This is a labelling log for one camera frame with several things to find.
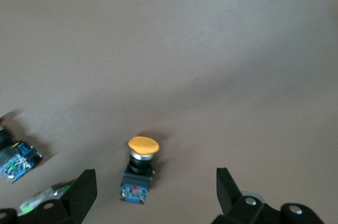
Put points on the green white push button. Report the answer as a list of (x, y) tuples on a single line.
[(39, 197)]

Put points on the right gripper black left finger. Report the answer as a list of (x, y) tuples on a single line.
[(79, 195)]

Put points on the yellow mushroom push button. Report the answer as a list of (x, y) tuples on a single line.
[(144, 144)]

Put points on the red mushroom push button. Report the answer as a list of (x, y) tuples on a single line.
[(18, 163)]

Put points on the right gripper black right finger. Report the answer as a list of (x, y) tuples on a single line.
[(232, 203)]

